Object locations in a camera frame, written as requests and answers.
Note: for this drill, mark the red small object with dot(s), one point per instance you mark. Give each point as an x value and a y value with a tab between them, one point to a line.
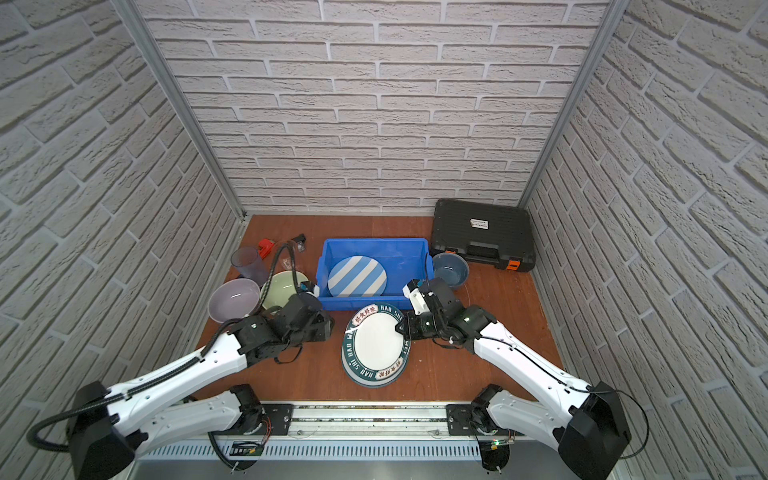
265	247

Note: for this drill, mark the green bowl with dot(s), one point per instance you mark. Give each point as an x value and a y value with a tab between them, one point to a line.
280	291

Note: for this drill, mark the grey translucent cup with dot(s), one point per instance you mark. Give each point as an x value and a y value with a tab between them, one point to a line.
249	263

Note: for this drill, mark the white plate green rings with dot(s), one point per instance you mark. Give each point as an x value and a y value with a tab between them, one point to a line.
360	375

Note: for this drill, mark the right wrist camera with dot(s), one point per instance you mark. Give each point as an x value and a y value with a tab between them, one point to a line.
416	298

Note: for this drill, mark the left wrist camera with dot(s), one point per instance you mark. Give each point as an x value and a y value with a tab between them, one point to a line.
310	287

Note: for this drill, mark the aluminium front rail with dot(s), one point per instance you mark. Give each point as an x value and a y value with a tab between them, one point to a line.
396	431

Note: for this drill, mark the clear glass with dark base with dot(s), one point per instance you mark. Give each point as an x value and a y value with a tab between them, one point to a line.
298	243

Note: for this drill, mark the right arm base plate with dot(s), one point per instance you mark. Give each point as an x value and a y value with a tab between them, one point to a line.
469	420

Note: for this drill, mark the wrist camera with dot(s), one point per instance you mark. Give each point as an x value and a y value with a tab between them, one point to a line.
310	287
416	298

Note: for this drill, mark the blue grey bowl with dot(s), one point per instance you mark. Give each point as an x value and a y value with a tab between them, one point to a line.
451	268

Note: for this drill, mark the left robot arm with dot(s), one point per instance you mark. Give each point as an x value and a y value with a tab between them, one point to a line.
118	424

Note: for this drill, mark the lilac bowl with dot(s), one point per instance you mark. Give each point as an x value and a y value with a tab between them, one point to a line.
234	300

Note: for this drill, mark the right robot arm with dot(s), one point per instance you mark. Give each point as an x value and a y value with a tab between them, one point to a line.
585	424

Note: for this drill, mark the blue plastic bin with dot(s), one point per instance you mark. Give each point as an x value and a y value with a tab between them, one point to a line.
404	259

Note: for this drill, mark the green rim lettered plate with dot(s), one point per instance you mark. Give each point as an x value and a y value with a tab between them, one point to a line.
373	354

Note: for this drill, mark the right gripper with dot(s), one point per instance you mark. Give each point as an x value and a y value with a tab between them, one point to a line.
412	333

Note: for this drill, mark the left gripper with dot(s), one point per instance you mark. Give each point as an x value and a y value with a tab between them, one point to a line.
329	325

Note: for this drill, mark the black tool case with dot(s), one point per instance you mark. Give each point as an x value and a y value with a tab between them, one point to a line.
495	235

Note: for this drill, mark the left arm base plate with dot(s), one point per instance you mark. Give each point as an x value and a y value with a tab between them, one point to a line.
273	417

